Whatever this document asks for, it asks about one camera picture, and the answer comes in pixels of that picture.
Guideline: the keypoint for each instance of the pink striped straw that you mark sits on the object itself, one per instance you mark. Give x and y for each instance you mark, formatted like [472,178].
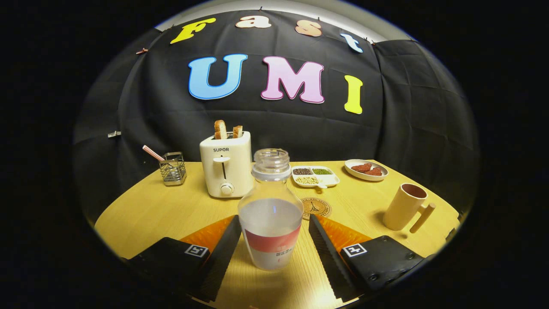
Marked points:
[152,152]

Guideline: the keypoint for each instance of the clear juice bottle red label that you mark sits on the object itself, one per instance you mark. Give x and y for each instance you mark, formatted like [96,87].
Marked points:
[270,223]

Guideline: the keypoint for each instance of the round wooden coaster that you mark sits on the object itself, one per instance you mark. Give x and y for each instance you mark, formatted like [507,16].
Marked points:
[319,208]

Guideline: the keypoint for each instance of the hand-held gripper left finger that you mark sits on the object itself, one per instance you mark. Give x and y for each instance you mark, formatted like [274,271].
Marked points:
[221,257]

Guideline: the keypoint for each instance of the white round plate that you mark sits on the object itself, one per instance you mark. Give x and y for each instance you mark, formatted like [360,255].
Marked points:
[364,175]

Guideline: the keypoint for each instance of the red meat piece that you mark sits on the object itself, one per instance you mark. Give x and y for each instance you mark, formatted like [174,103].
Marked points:
[361,168]
[374,171]

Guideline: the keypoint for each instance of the toast slice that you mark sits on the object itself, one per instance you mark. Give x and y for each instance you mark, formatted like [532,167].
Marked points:
[220,129]
[237,131]

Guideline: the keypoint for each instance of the white divided dish with beans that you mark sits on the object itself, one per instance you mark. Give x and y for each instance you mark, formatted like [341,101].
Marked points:
[315,177]

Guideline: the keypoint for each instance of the metal clip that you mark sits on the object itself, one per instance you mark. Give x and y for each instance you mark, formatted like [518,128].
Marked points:
[114,134]

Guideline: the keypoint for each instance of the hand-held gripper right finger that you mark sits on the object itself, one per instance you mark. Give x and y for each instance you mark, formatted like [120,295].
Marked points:
[328,257]

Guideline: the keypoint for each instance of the wooden table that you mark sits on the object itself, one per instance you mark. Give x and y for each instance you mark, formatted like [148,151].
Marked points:
[171,214]

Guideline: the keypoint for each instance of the white toaster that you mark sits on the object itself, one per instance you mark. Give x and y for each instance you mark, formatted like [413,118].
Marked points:
[227,167]

